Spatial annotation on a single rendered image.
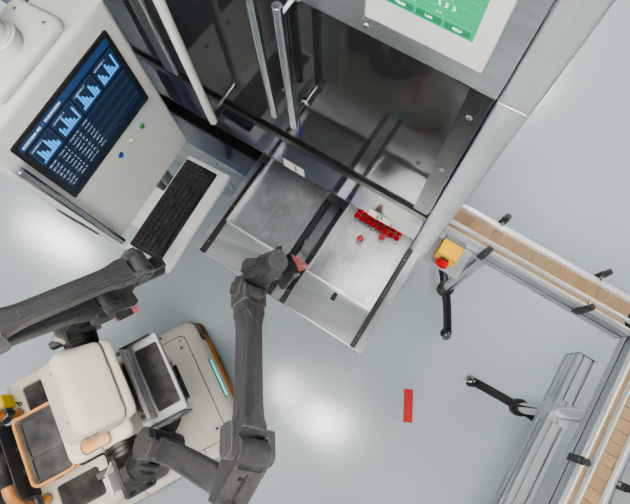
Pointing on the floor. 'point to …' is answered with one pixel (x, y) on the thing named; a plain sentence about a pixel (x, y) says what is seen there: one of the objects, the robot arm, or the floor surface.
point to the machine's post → (514, 107)
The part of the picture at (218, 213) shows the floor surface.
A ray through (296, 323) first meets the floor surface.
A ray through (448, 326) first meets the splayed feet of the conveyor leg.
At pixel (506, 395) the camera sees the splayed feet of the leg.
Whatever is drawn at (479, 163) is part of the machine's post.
